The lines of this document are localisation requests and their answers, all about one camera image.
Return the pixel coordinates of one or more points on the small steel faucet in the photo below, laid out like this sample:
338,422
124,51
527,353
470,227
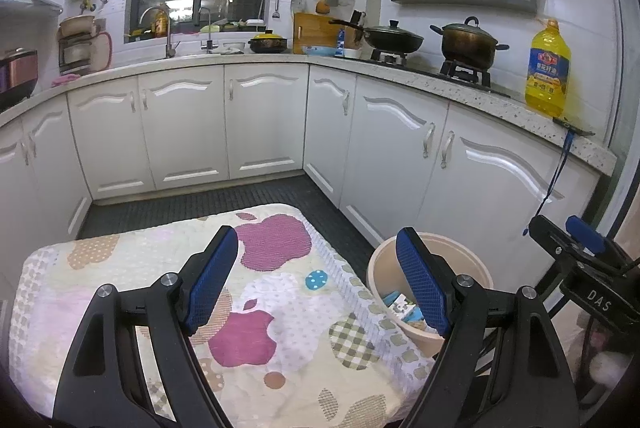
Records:
209,40

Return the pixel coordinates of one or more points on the apple print blanket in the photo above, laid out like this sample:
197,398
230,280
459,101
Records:
280,288

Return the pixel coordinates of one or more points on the dark copper rice cooker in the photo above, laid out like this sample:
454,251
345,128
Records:
17,77

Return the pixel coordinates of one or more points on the row of white cabinet doors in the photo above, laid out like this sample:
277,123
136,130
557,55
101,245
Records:
190,122

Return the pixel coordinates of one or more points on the white fuzzy cloth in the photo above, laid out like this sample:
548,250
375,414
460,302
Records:
610,368

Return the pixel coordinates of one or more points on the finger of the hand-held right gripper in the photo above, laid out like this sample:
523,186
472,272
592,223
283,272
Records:
550,235
585,233

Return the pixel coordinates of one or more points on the blue plastic packet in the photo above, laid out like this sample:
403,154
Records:
394,298

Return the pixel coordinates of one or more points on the pink cloth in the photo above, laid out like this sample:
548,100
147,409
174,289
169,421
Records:
66,80

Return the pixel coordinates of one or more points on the tall curved steel faucet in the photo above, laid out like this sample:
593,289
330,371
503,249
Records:
170,42

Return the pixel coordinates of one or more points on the small blue bottle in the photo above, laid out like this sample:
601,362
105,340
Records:
341,45

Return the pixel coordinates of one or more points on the brown pot with lid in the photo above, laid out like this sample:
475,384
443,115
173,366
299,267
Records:
467,45

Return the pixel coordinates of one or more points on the black ribbed floor mat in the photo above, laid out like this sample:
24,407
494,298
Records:
200,198

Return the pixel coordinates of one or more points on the black gas stove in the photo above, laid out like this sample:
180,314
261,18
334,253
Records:
460,75

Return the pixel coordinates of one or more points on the white box with green print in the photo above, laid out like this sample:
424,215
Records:
404,308

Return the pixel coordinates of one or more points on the black wok with lid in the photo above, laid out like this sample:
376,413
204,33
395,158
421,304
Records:
395,38

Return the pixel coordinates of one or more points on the large yellow oil bottle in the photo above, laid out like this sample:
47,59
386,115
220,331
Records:
547,77

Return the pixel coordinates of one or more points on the wooden cutting board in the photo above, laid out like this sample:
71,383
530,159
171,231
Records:
310,30

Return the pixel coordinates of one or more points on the small yellow oil bottle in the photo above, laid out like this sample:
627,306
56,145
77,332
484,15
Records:
160,25

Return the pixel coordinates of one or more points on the black pot with yellow lid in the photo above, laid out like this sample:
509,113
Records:
267,42

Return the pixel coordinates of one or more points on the blue bowl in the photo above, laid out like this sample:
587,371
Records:
320,51

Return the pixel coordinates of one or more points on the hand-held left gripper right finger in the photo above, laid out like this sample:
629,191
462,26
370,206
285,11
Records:
420,283

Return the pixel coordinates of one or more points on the black knife block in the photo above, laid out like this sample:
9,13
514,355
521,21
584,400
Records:
356,32

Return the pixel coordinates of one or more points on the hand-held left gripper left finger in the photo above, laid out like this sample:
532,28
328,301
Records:
212,278

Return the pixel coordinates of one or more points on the metal rack with beige pot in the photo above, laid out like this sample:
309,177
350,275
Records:
75,42

